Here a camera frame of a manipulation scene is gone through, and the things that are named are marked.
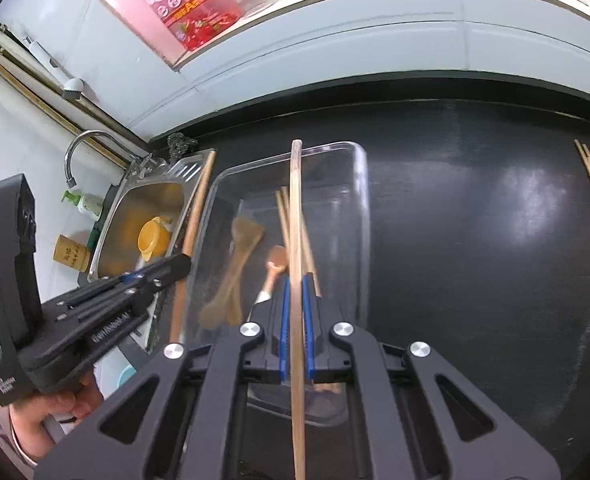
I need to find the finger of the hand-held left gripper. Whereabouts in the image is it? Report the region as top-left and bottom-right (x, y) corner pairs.
(60, 266), (192, 325)
(55, 254), (193, 311)

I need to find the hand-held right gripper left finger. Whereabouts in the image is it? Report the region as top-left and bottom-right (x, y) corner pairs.
(34, 275), (292, 480)

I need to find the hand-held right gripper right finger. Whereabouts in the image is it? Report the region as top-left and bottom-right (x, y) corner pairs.
(302, 274), (561, 480)

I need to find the brown wooden spoon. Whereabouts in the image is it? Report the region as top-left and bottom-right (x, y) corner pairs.
(224, 216), (266, 326)
(197, 216), (266, 330)

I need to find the white-handled wooden spoon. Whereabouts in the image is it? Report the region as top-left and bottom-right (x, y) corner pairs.
(247, 245), (290, 318)

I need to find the single wooden chopstick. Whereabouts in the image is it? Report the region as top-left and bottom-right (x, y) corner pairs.
(281, 186), (322, 297)
(169, 149), (217, 343)
(275, 190), (293, 281)
(290, 139), (308, 480)

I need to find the clear plastic container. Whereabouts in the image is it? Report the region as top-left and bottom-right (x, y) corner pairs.
(175, 141), (371, 428)

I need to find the person's left hand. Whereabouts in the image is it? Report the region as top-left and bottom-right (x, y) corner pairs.
(9, 374), (106, 467)

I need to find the yellow bowl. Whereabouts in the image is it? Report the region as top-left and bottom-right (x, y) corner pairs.
(137, 217), (172, 262)

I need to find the stainless steel sink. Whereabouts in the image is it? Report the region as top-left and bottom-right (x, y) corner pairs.
(86, 149), (217, 286)

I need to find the bamboo cup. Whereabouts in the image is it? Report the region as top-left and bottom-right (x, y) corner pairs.
(52, 234), (90, 273)

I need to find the teal bowl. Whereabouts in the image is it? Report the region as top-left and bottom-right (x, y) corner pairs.
(116, 365), (138, 392)

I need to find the green pump soap bottle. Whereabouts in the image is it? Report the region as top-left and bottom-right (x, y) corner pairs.
(62, 189), (103, 218)

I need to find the steel wool scrubber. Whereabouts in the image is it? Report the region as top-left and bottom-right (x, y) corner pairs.
(167, 132), (196, 158)

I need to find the chrome faucet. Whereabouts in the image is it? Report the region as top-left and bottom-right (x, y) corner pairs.
(65, 130), (168, 188)

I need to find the red label detergent pouch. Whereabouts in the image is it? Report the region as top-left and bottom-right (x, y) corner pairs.
(125, 0), (241, 66)

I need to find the thin metal bracelet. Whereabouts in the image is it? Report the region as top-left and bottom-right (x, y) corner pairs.
(10, 410), (40, 467)

